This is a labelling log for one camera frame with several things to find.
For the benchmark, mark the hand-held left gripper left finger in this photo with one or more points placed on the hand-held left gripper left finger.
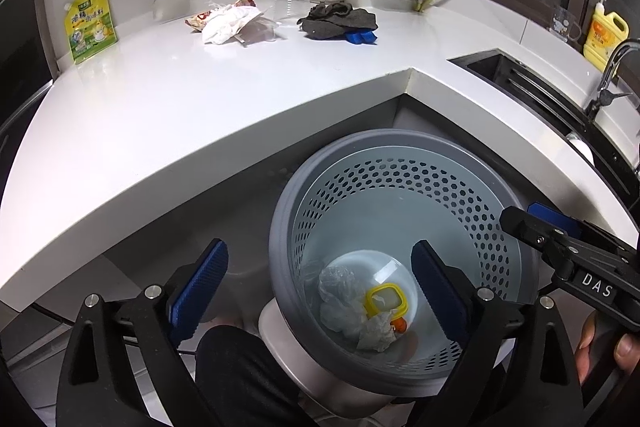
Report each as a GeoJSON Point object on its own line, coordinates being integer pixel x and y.
{"type": "Point", "coordinates": [200, 287]}

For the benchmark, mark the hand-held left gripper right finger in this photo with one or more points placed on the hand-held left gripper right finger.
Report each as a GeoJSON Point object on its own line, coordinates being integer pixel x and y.
{"type": "Point", "coordinates": [440, 292]}

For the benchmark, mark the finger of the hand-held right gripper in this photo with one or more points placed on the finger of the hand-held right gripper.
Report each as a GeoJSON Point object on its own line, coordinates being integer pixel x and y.
{"type": "Point", "coordinates": [525, 224]}
{"type": "Point", "coordinates": [555, 217]}

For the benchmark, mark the orange tangerine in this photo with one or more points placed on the orange tangerine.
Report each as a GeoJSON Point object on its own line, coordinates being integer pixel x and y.
{"type": "Point", "coordinates": [400, 324]}

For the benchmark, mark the yellow plastic lid frame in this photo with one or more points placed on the yellow plastic lid frame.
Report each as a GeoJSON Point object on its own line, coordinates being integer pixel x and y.
{"type": "Point", "coordinates": [372, 294]}

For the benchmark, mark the white paper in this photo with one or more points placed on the white paper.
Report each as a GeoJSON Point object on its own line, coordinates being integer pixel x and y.
{"type": "Point", "coordinates": [375, 334]}

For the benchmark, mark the clear plastic bag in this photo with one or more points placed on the clear plastic bag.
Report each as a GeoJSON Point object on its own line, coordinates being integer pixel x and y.
{"type": "Point", "coordinates": [345, 302]}

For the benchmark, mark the grey perforated basket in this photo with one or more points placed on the grey perforated basket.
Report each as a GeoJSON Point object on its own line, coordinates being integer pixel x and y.
{"type": "Point", "coordinates": [350, 187]}

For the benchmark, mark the clear plastic film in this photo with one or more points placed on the clear plastic film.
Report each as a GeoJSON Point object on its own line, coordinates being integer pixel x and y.
{"type": "Point", "coordinates": [262, 33]}

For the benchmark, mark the white tissue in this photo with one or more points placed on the white tissue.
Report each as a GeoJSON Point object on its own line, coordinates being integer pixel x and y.
{"type": "Point", "coordinates": [225, 24]}

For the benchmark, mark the red and white snack wrapper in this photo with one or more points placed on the red and white snack wrapper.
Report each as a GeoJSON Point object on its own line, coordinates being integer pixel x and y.
{"type": "Point", "coordinates": [197, 21]}

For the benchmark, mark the dark grey cloth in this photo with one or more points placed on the dark grey cloth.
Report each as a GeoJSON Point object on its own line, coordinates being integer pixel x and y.
{"type": "Point", "coordinates": [335, 19]}

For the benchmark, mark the person's right hand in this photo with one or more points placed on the person's right hand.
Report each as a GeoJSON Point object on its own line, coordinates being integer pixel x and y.
{"type": "Point", "coordinates": [627, 352]}

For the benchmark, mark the white dish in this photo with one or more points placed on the white dish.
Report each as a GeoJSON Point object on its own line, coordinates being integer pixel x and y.
{"type": "Point", "coordinates": [580, 149]}

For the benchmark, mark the person's dark pants leg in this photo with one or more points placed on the person's dark pants leg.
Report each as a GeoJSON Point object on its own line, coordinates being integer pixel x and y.
{"type": "Point", "coordinates": [240, 377]}

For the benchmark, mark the steel kitchen sink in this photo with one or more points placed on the steel kitchen sink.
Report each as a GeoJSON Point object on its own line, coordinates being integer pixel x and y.
{"type": "Point", "coordinates": [525, 82]}

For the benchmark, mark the dark kitchen faucet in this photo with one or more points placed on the dark kitchen faucet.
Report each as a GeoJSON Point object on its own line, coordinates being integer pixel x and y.
{"type": "Point", "coordinates": [607, 82]}

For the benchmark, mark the yellow detergent bottle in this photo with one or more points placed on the yellow detergent bottle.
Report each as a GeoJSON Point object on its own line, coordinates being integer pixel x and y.
{"type": "Point", "coordinates": [605, 32]}

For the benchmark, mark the blue plastic piece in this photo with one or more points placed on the blue plastic piece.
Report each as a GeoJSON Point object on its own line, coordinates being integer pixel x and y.
{"type": "Point", "coordinates": [361, 37]}

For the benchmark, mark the yellow seasoning pouch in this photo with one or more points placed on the yellow seasoning pouch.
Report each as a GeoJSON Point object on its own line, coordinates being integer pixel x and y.
{"type": "Point", "coordinates": [90, 27]}

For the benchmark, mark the black range hood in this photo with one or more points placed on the black range hood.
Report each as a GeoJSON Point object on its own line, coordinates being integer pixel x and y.
{"type": "Point", "coordinates": [20, 57]}

